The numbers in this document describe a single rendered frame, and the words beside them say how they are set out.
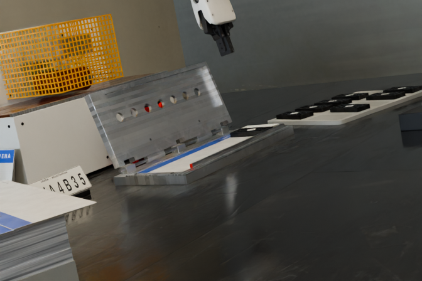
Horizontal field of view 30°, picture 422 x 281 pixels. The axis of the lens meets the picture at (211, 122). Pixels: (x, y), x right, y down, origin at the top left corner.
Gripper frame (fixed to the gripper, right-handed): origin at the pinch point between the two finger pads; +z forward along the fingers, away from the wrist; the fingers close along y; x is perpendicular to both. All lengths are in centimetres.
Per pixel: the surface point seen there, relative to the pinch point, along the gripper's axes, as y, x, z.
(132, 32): 171, 179, -41
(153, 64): 183, 183, -21
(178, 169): -27.9, 2.3, 22.8
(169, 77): -4.1, 16.4, 2.1
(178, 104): -5.1, 15.8, 9.2
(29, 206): -79, -13, 18
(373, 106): 35.3, -13.7, 26.9
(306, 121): 21.9, -0.9, 24.6
